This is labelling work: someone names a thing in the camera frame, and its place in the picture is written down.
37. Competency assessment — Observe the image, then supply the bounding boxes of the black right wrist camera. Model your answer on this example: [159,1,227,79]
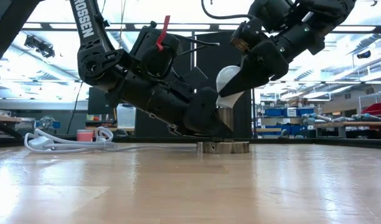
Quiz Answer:
[230,17,269,54]

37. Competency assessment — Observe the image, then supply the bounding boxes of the low wooden shelf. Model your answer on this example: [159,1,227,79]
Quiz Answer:
[85,113,136,138]

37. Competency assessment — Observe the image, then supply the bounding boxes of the wooden workbench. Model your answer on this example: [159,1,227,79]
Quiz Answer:
[313,121,381,139]

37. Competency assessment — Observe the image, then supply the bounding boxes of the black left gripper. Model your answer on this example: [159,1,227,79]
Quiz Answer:
[108,65,234,138]

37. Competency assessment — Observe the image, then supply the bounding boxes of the red storage bin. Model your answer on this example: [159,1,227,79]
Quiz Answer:
[360,101,381,116]

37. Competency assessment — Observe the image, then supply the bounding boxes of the blue storage bin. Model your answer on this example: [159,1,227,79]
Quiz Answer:
[265,124,310,136]
[264,107,315,118]

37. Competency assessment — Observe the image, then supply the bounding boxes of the white lightbulb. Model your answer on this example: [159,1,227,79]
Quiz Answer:
[215,65,245,110]

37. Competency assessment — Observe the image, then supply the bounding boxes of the white inline cord switch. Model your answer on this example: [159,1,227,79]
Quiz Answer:
[27,136,55,152]

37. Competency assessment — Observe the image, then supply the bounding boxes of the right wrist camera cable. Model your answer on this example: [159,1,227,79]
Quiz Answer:
[200,0,257,21]

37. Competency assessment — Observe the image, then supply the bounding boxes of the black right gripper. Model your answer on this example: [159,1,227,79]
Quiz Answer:
[218,39,290,98]

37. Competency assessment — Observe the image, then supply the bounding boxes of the red cable tie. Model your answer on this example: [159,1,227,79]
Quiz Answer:
[156,15,171,52]

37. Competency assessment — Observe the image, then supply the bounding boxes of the round lamp socket base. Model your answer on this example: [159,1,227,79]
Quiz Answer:
[195,105,251,155]

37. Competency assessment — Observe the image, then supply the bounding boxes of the black aluminium frame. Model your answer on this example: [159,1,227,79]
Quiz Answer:
[0,135,381,149]

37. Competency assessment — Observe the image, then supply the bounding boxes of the white lamp power cord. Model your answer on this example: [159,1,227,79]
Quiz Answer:
[23,126,198,155]

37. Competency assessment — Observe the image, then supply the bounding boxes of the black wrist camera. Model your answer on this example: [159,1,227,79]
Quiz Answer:
[230,17,269,54]
[129,21,182,81]

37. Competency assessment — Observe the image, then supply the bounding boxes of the black ceiling speaker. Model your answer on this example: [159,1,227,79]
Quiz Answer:
[356,49,372,60]

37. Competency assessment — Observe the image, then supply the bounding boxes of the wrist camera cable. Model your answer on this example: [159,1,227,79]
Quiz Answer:
[200,0,257,21]
[171,33,221,58]

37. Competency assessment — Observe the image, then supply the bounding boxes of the black monitor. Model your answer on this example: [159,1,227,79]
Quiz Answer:
[87,86,116,115]

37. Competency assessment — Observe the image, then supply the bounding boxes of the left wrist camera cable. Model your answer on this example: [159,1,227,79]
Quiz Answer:
[171,33,221,58]

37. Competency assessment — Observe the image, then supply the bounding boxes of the black backdrop panel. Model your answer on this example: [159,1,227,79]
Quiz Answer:
[195,30,253,139]
[134,35,194,138]

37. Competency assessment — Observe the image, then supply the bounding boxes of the thin black hanging cable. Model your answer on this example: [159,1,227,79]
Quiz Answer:
[67,80,85,135]

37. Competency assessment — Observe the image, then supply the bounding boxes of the blue plastic crate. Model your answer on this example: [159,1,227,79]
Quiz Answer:
[34,116,61,130]

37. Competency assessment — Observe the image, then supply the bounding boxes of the wooden side table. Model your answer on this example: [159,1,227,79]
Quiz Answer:
[0,114,22,139]

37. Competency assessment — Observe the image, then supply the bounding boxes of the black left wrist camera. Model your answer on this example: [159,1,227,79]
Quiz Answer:
[129,21,182,81]

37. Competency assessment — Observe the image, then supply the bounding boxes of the clear plastic bin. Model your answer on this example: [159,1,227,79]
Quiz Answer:
[115,104,137,128]

